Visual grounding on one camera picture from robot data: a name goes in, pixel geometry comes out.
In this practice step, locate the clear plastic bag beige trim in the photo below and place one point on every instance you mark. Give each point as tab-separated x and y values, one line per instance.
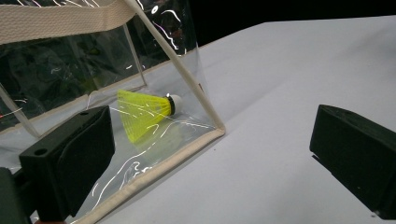
93	77

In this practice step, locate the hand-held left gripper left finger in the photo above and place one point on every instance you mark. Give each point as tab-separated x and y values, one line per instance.
68	161

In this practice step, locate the yellow shuttlecock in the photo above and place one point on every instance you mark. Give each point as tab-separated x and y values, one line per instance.
146	113

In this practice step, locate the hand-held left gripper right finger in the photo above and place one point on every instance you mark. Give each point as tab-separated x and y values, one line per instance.
358	161

